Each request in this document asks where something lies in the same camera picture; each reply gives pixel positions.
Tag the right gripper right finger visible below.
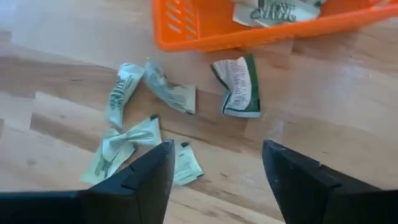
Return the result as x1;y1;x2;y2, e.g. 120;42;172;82
262;139;398;224

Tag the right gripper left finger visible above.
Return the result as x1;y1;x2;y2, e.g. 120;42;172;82
0;139;176;224

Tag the twisted pale green packet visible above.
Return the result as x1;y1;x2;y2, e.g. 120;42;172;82
80;114;163;185

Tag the white packet with green border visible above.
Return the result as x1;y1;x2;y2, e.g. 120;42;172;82
210;54;262;119

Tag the large pale green packet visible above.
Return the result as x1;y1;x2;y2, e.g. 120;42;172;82
232;0;325;29

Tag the orange plastic basket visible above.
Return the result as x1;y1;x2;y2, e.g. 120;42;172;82
151;0;398;53

